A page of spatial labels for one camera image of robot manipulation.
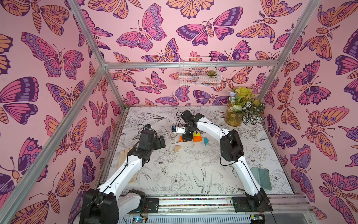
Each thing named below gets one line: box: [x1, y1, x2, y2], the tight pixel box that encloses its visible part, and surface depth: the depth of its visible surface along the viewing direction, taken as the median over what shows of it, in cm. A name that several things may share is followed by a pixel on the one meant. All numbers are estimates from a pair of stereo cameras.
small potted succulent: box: [206, 70, 218, 77], surface depth 94 cm
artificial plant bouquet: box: [228, 86, 266, 126], surface depth 94 cm
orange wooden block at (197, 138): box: [192, 135, 202, 143], surface depth 102 cm
